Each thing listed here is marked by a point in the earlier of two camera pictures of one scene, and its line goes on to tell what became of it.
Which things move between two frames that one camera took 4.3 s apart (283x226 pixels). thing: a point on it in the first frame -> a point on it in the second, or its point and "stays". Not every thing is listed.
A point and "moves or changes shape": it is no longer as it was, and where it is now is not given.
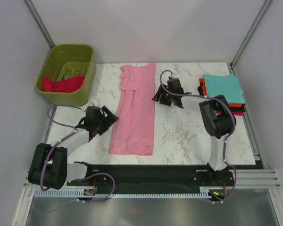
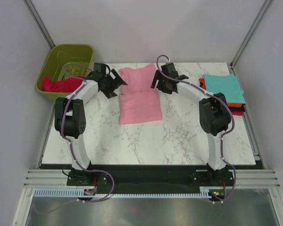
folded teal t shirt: (227, 86) stays
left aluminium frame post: (33, 12) stays
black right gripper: (162, 99) -> (159, 76)
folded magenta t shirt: (235, 113) stays
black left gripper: (110, 119) -> (117, 83)
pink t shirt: (132, 129) moves or changes shape
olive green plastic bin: (63, 61) stays
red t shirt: (71, 84) stays
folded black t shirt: (237, 109) stays
